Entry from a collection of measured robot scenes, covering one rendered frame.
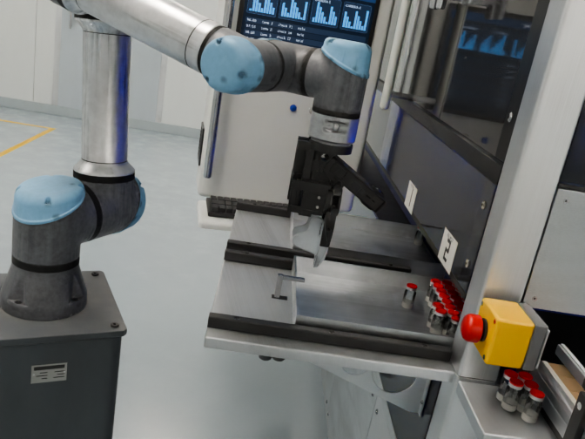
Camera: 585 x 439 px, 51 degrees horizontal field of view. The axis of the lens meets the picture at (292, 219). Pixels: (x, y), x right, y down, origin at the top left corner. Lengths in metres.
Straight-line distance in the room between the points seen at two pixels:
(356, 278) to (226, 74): 0.58
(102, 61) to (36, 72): 5.71
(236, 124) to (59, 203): 0.85
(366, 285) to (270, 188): 0.74
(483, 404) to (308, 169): 0.44
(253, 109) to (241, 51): 1.02
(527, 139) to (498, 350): 0.29
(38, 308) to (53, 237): 0.13
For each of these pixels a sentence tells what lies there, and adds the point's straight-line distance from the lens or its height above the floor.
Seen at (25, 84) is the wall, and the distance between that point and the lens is 6.95.
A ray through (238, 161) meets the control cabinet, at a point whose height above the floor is 0.93.
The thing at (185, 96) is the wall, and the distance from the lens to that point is 6.53.
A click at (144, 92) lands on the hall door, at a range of 6.59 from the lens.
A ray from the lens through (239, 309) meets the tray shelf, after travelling 1.08.
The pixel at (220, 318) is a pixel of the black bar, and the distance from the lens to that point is 1.00.
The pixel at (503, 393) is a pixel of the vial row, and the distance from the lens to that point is 1.00.
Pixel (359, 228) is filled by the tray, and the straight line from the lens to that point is 1.60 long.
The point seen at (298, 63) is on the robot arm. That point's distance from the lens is 0.96.
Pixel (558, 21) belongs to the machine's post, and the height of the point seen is 1.42.
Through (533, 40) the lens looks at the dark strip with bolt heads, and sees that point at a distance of 0.99.
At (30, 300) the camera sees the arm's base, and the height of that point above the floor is 0.83.
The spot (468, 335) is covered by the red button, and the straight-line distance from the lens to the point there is 0.91.
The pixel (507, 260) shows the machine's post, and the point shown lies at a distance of 0.96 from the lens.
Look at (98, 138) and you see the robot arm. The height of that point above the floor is 1.09.
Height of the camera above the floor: 1.37
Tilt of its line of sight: 18 degrees down
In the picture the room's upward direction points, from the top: 10 degrees clockwise
